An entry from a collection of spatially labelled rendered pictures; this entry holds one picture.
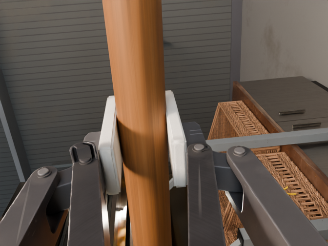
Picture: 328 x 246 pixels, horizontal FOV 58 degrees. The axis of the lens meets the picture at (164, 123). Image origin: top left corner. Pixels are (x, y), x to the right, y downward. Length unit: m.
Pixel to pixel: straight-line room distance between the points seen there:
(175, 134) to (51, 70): 3.59
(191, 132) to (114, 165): 0.05
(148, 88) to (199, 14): 3.42
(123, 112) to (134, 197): 0.06
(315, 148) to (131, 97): 1.26
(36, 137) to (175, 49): 2.06
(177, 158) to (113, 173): 0.03
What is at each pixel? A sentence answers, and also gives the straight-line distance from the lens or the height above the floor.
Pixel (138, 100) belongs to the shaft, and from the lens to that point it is 0.16.
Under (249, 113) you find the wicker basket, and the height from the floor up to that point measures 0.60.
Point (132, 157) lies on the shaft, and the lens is 0.18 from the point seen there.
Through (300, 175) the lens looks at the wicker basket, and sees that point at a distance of 1.30.
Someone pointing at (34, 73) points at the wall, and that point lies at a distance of 3.79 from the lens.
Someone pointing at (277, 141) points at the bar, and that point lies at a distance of 1.32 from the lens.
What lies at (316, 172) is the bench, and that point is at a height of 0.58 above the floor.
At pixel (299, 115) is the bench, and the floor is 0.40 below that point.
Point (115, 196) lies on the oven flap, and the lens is 1.71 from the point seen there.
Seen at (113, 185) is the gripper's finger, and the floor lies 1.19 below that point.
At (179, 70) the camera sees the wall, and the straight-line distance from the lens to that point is 3.62.
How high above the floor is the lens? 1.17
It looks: 3 degrees down
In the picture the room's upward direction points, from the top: 96 degrees counter-clockwise
